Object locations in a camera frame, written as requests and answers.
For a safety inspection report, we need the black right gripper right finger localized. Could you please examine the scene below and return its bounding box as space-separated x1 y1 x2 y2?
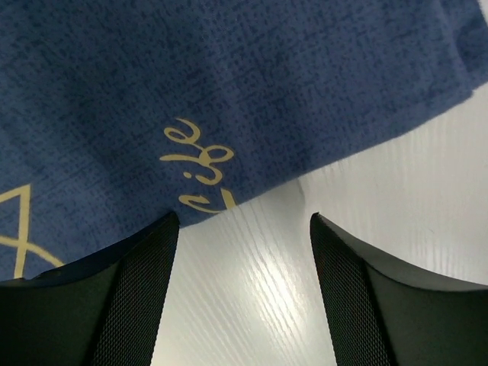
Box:
310 214 487 365

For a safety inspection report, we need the blue fish-pattern cloth placemat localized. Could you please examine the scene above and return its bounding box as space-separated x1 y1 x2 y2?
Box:
1 1 487 280

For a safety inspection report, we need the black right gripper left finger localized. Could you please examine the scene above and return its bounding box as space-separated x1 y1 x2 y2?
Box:
1 213 179 365

